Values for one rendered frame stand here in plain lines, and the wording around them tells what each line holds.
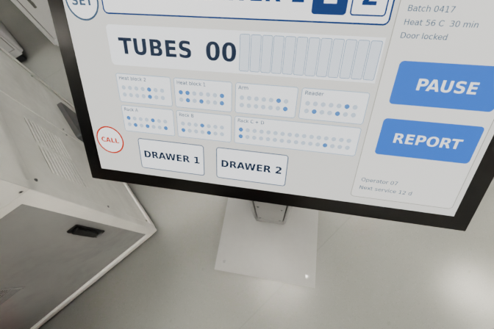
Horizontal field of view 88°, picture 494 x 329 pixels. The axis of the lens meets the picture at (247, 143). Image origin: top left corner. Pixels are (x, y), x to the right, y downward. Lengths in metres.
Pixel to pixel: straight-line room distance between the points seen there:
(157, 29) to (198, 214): 1.15
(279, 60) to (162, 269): 1.24
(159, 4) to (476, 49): 0.31
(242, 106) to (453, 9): 0.22
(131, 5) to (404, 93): 0.30
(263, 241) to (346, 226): 0.41
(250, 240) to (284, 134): 1.01
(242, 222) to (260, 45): 1.09
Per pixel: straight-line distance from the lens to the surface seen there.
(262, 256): 1.29
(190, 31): 0.31
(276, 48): 0.29
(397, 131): 0.33
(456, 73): 0.33
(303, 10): 0.29
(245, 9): 0.29
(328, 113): 0.30
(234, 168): 0.34
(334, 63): 0.29
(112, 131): 0.40
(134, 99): 0.36
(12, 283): 1.14
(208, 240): 1.36
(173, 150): 0.36
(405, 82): 0.31
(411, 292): 1.45
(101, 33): 0.36
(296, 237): 1.29
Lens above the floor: 1.32
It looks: 64 degrees down
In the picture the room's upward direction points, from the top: 11 degrees counter-clockwise
